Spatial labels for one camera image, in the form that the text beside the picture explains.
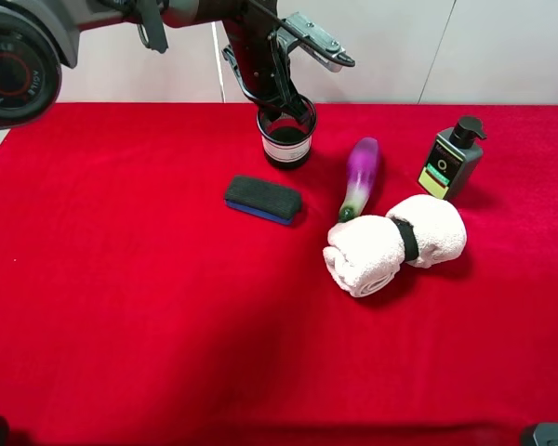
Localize black mesh pen cup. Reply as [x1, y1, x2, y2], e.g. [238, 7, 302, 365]
[257, 96, 317, 169]

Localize red table cloth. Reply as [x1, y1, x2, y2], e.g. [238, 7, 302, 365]
[0, 104, 558, 445]

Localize purple toy eggplant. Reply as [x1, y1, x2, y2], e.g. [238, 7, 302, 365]
[339, 138, 380, 223]

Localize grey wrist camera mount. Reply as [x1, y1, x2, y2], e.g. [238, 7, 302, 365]
[277, 12, 356, 72]

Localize dark grey pump bottle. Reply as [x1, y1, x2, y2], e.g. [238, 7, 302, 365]
[418, 115, 486, 201]

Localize black and blue eraser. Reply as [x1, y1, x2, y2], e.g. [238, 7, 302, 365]
[224, 175, 303, 226]

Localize black strap on towel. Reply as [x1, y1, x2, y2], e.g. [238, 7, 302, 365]
[392, 219, 419, 260]

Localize rolled white towel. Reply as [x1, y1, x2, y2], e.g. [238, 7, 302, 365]
[323, 194, 467, 298]

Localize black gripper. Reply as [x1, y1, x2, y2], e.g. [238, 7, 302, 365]
[219, 0, 310, 124]

